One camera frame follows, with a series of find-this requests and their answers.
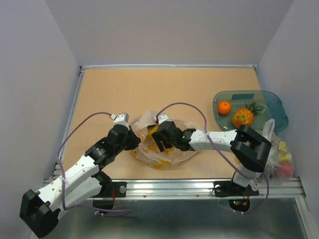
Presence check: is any orange mandarin fruit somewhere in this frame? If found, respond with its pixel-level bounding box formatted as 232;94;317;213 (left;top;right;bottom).
217;101;232;116

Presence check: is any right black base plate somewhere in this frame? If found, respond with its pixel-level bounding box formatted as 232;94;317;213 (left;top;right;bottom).
211;180;259;198

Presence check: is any aluminium rail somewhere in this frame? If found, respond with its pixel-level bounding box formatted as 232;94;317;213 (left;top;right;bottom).
50;68;85;181
80;64;257;71
41;177;306;200

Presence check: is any aluminium left rail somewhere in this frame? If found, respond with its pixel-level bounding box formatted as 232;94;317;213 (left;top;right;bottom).
50;68;85;181

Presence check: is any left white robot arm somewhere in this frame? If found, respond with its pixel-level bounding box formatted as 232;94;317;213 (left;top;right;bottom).
19;124;141;238

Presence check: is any yellow banana fruit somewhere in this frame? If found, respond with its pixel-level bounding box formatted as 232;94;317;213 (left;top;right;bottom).
147;125;158;139

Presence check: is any teal plastic tray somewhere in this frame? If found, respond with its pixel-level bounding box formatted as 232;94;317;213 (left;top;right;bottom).
212;90;288;131

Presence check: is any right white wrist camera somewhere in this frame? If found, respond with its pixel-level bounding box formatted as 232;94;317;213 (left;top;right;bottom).
155;114;169;125

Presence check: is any aluminium back rail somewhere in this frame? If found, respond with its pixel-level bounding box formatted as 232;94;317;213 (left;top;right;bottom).
80;64;257;71

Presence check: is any bag of green fruit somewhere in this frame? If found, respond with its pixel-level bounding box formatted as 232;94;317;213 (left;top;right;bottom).
261;119;295;184

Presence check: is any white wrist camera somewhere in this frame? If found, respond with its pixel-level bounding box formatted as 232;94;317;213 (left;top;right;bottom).
155;114;169;125
110;113;129;129

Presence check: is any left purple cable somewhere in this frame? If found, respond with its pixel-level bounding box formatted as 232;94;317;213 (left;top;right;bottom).
57;112;132;217

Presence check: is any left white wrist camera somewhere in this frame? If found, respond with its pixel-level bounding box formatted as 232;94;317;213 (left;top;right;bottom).
110;113;129;129

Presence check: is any small toy pineapple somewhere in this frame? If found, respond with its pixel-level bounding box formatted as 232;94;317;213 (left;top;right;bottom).
231;101;263;128

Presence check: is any aluminium front rail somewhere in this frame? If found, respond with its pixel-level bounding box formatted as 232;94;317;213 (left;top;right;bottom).
41;177;306;200

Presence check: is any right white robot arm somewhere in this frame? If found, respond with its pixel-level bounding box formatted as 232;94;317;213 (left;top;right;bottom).
151;121;272;194

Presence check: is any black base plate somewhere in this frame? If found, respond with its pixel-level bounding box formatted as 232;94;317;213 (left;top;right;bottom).
211;180;259;198
92;181;127;198

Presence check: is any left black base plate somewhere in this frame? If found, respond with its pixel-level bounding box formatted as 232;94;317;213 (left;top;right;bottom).
92;181;127;198

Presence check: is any orange printed plastic bag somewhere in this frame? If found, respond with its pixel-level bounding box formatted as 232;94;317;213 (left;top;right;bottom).
131;110;196;169

